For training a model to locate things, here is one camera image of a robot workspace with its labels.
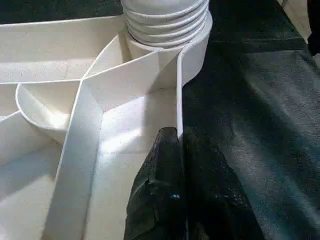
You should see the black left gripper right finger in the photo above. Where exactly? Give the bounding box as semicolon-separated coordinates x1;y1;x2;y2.
182;127;266;240

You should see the white plastic table top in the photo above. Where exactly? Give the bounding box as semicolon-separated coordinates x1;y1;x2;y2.
0;14;213;240

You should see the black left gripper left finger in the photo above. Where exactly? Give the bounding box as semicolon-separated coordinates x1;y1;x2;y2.
124;126;187;240

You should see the white plastic table leg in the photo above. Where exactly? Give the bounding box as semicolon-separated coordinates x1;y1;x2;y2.
121;0;211;48

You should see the black trousered bystander leg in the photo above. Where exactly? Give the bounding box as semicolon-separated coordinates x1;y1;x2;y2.
306;0;320;57

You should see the black table mat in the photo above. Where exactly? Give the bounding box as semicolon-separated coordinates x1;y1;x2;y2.
0;0;320;240

